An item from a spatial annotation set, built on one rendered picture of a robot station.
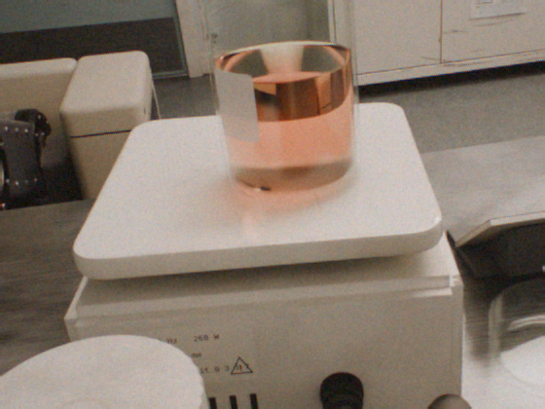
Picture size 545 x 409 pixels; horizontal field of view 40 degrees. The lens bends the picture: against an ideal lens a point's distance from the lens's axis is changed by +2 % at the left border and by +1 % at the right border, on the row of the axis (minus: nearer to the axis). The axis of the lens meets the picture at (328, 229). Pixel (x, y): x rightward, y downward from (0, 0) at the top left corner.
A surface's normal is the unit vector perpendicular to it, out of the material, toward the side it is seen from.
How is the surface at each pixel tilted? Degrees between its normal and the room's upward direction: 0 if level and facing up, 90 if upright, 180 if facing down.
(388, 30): 90
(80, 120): 90
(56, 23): 90
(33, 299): 0
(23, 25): 90
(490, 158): 0
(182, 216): 0
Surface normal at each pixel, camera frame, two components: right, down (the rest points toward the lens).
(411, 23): 0.18, 0.48
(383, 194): -0.07, -0.87
